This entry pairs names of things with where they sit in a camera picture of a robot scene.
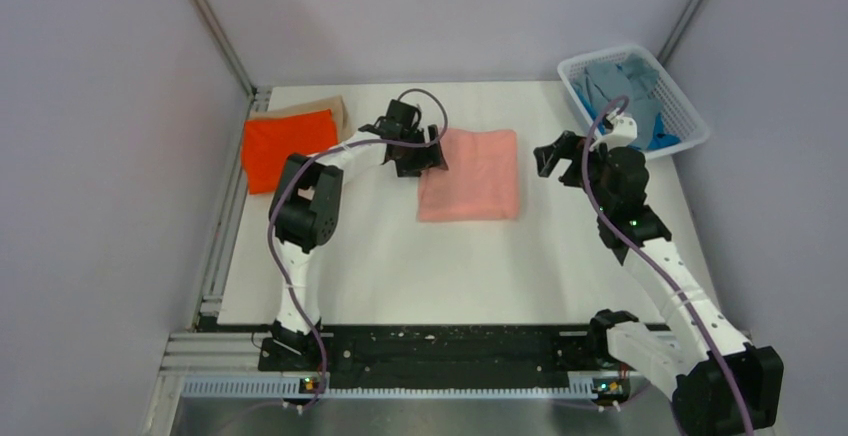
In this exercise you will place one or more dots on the grey t shirt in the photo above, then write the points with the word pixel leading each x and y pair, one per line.
pixel 633 78

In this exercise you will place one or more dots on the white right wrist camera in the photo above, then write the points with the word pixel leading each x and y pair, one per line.
pixel 621 131

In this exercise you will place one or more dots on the pink t shirt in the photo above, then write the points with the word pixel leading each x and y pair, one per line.
pixel 481 181

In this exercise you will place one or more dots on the blue t shirt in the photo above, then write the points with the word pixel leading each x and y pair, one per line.
pixel 647 113

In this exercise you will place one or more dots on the aluminium frame post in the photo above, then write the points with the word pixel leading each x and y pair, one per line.
pixel 223 45
pixel 679 30

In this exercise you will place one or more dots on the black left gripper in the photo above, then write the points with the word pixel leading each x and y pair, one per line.
pixel 430 157

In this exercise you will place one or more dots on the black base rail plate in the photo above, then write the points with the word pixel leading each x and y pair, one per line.
pixel 443 357

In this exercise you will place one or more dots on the orange folded t shirt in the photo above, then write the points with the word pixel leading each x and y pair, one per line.
pixel 268 142

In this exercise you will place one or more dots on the left aluminium frame post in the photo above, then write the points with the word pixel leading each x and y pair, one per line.
pixel 223 45

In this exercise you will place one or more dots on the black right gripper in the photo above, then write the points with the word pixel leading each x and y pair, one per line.
pixel 568 146

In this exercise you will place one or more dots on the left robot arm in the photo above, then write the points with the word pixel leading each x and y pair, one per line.
pixel 305 209

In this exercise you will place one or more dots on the right aluminium frame post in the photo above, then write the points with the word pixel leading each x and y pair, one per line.
pixel 679 30

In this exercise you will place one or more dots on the white plastic basket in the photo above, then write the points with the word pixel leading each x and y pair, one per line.
pixel 679 115

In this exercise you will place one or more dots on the beige folded t shirt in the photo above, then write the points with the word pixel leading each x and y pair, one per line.
pixel 334 104

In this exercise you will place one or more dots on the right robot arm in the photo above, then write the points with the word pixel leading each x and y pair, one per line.
pixel 716 380

